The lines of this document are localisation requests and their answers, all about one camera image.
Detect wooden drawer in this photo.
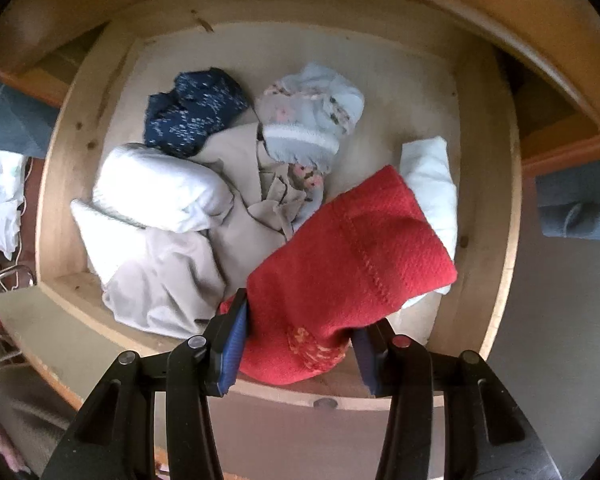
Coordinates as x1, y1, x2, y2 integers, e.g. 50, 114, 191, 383
0, 20, 523, 413

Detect navy floral underwear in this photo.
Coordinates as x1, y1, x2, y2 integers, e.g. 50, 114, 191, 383
144, 67, 253, 158

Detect white folded garment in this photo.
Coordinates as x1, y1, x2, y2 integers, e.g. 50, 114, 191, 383
70, 199, 153, 286

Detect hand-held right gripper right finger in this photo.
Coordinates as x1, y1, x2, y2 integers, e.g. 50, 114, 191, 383
352, 319, 563, 480

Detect pale floral underwear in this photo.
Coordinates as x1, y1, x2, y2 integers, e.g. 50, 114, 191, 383
254, 62, 366, 206

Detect blue denim cloth cover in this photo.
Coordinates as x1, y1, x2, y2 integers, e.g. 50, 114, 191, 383
0, 77, 600, 246

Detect red underwear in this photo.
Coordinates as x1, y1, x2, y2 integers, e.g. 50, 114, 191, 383
219, 165, 458, 386

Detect white flat garment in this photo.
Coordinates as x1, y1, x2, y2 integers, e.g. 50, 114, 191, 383
390, 136, 459, 311

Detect white crumpled cloth pile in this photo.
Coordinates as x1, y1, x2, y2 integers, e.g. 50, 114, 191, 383
0, 149, 28, 261

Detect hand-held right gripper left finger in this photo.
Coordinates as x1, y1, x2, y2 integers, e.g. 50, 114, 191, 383
40, 287, 248, 480

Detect beige cloth garment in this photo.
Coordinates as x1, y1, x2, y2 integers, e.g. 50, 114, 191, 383
102, 122, 326, 341

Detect white rolled underwear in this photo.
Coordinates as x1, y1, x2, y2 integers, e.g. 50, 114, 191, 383
92, 144, 236, 233

